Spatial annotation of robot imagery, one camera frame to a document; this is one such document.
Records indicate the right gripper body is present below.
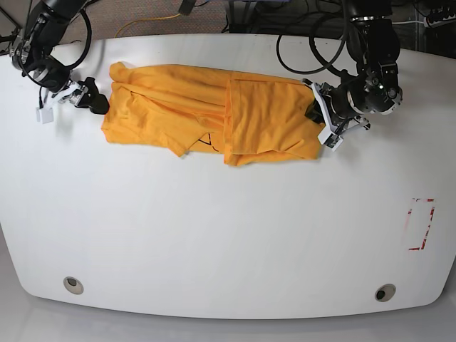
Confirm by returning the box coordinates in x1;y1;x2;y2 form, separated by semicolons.
56;80;93;108

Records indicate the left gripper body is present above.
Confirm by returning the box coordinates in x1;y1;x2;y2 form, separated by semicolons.
322;81;363;123

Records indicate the yellow T-shirt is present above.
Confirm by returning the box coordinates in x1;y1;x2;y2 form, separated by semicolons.
101;63;323;166

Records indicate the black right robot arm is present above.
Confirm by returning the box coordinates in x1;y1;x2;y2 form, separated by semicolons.
9;1;109;122

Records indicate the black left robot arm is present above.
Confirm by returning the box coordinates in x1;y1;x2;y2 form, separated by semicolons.
309;1;403;125

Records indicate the white power strip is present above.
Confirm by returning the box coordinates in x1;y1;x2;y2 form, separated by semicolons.
424;4;455;28

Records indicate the red tape rectangle marking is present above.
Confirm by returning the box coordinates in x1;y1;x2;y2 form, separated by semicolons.
404;198;436;252

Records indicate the left table grommet hole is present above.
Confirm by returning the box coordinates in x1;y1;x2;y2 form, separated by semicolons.
63;276;84;295

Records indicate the table grommet hole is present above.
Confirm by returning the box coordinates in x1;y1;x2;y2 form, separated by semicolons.
374;284;396;302
63;276;84;295

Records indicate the right table grommet hole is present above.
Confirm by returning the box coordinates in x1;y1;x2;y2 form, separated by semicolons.
374;284;396;302

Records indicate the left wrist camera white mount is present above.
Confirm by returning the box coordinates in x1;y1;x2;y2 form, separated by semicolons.
301;78;373;152

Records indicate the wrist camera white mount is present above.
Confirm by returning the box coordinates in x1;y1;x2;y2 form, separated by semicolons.
301;78;373;152
36;90;70;124

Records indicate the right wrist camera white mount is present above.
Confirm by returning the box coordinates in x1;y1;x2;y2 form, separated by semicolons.
36;90;70;124

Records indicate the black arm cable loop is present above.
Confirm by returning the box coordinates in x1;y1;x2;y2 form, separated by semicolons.
276;12;361;76

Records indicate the yellow floor cable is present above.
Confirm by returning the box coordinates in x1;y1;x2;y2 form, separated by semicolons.
113;12;182;38

